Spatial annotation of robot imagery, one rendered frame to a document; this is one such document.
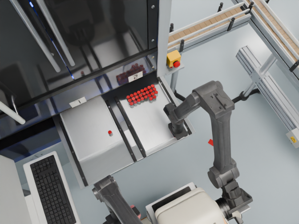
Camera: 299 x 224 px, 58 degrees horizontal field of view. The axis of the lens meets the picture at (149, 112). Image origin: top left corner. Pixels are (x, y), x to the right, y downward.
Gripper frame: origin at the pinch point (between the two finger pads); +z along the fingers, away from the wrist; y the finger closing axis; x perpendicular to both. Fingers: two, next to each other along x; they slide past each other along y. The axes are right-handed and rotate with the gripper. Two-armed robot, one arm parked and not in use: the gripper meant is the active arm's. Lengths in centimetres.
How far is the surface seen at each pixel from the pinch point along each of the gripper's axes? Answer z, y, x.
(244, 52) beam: 29, 49, -88
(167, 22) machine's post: -52, 30, -11
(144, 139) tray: 1.8, 8.0, 16.5
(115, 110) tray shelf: -2.0, 31.2, 23.5
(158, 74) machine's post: -7.9, 37.4, -8.2
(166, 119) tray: 1.0, 12.6, 0.4
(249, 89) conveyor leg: 57, 32, -87
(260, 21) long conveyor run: -9, 41, -84
